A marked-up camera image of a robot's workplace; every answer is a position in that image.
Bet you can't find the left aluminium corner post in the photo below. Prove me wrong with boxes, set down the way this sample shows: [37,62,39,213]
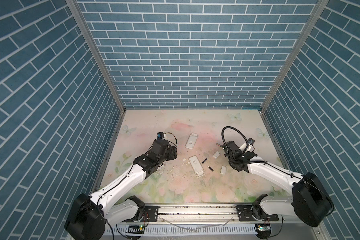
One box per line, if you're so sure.
[66,0,126,114]

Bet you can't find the right aluminium corner post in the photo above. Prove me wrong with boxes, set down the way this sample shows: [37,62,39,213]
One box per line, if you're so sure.
[260,0,329,115]

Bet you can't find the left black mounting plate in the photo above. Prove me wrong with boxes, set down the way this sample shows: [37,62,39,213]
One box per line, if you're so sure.
[122,206,160,223]

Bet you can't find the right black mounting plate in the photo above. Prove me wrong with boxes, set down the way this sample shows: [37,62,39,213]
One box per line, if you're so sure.
[235,205,279,222]

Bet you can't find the white battery cover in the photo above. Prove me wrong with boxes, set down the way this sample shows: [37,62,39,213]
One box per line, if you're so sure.
[213,151,221,159]
[221,166,227,175]

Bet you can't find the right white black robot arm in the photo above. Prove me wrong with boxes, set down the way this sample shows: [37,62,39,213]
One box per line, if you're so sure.
[222,141,335,227]

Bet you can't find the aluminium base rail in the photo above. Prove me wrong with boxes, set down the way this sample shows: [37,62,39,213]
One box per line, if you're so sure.
[99,204,322,240]

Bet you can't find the white remote control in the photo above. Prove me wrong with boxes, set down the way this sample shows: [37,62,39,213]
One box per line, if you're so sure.
[189,156,205,178]
[185,133,199,150]

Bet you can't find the aluminium corner post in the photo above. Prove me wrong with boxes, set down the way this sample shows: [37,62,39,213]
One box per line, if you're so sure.
[66,0,126,114]
[260,0,329,115]

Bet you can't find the black mounting plate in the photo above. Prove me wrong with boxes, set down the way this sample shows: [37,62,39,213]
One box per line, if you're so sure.
[122,206,160,223]
[235,205,279,222]

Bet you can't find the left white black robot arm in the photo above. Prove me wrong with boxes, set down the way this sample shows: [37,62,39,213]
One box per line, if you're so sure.
[64,138,177,240]

